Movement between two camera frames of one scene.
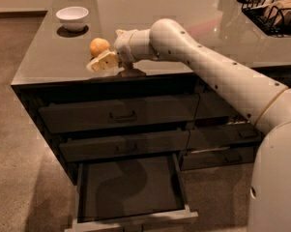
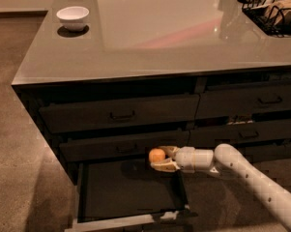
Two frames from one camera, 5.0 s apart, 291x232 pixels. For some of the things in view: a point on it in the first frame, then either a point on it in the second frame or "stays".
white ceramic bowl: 72,17 stays
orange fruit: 98,45 to 157,155
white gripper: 123,46 to 185,159
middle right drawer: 222,135 stays
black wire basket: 275,9 stays
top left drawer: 83,115 stays
